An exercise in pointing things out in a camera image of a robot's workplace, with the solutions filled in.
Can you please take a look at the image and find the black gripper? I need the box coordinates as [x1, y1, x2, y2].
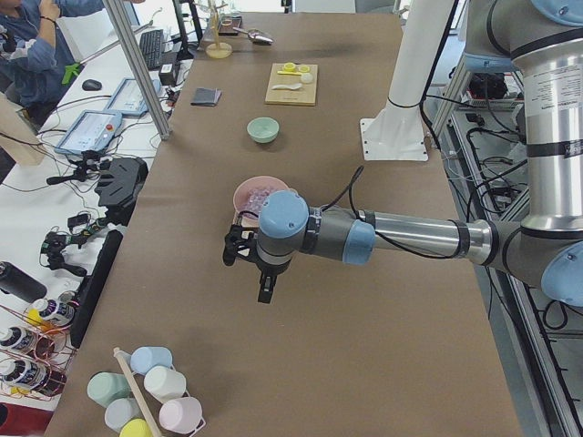
[255, 255, 292, 304]

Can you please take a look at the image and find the black keyboard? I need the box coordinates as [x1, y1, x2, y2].
[138, 29, 165, 70]

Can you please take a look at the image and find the white plastic cup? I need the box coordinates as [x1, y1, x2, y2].
[144, 366, 187, 403]

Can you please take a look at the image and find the metal ice scoop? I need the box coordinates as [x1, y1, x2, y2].
[234, 27, 274, 46]

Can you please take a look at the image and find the wooden cup tree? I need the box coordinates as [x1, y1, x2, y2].
[205, 0, 232, 59]

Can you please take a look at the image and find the white camera pillar with base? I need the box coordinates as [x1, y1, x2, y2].
[361, 0, 457, 161]

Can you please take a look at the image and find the cream rabbit tray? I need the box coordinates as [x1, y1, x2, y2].
[232, 211, 259, 228]

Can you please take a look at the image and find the pink plastic cup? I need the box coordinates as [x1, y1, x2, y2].
[159, 397, 203, 434]

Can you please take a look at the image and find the black water bottle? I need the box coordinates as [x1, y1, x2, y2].
[1, 261, 46, 303]

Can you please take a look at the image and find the aluminium frame post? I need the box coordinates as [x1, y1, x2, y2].
[103, 0, 170, 140]

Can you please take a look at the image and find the green plastic cup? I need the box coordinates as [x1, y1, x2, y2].
[87, 371, 131, 408]

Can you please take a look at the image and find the green ceramic bowl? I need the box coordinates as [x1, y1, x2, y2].
[247, 117, 280, 144]

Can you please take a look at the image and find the upper teach pendant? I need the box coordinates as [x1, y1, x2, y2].
[105, 77, 148, 118]

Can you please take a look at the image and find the yellow plastic cup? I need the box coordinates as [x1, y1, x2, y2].
[119, 419, 153, 437]

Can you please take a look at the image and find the lower teach pendant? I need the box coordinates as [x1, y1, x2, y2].
[55, 110, 122, 156]

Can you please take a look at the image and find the pile of clear ice cubes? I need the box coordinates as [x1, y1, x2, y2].
[242, 186, 277, 215]

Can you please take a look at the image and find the black computer mouse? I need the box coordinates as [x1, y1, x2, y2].
[82, 79, 102, 91]

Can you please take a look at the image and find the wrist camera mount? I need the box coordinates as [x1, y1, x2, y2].
[222, 224, 258, 267]

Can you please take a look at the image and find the teach pendant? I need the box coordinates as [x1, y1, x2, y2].
[55, 110, 122, 156]
[105, 77, 148, 118]

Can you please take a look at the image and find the grey folded cloth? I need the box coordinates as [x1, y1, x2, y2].
[190, 87, 222, 107]

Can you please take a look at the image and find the bamboo cutting board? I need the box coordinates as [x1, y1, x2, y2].
[264, 63, 319, 107]

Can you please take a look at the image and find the pink bowl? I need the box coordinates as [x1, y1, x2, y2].
[233, 176, 289, 227]

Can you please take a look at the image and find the blue plastic cup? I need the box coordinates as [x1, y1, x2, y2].
[130, 346, 173, 375]

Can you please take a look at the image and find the grey plastic cup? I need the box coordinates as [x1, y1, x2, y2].
[104, 398, 142, 432]

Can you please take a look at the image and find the copper wire bottle rack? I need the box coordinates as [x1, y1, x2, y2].
[1, 298, 77, 401]

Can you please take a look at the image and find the person in blue hoodie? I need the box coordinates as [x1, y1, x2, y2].
[1, 1, 104, 109]

